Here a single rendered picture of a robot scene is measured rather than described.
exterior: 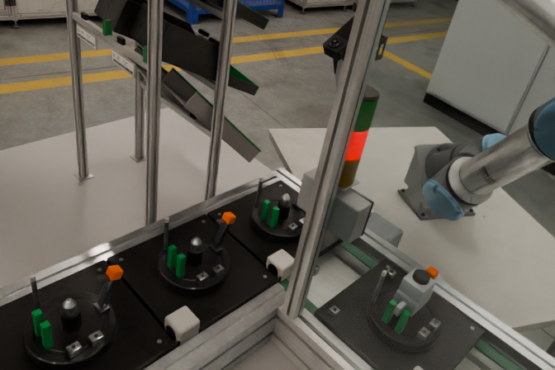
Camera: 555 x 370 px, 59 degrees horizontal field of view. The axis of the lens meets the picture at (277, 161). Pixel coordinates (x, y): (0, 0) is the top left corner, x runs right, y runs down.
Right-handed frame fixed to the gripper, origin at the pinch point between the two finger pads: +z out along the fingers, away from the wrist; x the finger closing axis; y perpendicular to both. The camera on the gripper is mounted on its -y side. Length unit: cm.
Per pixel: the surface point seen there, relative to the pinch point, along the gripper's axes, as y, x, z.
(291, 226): -21.9, -10.1, 22.7
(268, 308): -38, -21, 27
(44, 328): -73, -7, 19
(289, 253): -25.3, -13.5, 26.3
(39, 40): 66, 350, 123
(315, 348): -37, -32, 29
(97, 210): -45, 33, 37
